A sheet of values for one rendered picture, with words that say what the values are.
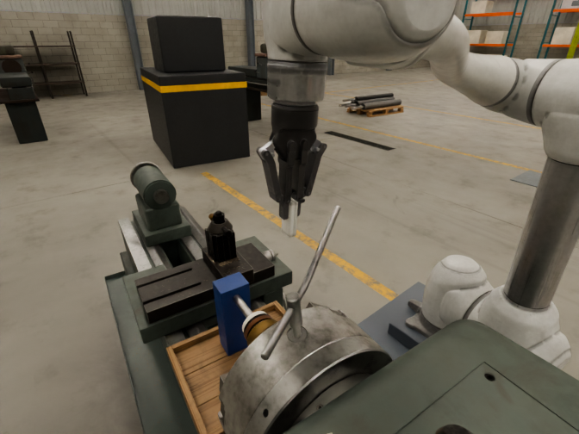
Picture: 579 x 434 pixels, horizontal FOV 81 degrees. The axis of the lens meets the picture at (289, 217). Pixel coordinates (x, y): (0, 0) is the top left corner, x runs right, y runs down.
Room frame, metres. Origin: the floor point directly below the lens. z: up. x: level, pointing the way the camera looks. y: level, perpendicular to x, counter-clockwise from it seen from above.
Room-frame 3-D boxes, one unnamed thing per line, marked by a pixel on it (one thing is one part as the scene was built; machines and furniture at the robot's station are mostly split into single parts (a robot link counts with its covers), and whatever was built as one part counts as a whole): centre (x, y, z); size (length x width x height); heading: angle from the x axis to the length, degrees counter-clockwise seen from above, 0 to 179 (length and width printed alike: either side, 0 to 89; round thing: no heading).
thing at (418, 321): (0.86, -0.51, 0.83); 0.22 x 0.18 x 0.06; 39
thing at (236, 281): (0.70, 0.15, 1.00); 0.08 x 0.06 x 0.23; 123
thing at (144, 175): (1.42, 0.62, 1.01); 0.30 x 0.20 x 0.29; 33
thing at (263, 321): (0.54, 0.05, 1.08); 0.09 x 0.09 x 0.09; 33
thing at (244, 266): (0.94, 0.21, 1.00); 0.20 x 0.10 x 0.05; 33
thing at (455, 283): (0.84, -0.53, 0.97); 0.18 x 0.16 x 0.22; 26
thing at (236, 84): (5.75, 1.58, 0.98); 1.81 x 1.22 x 1.95; 29
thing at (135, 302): (0.98, 0.29, 0.89); 0.53 x 0.30 x 0.06; 123
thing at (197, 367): (0.64, 0.11, 0.88); 0.36 x 0.30 x 0.04; 123
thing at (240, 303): (0.63, 0.11, 1.08); 0.13 x 0.07 x 0.07; 33
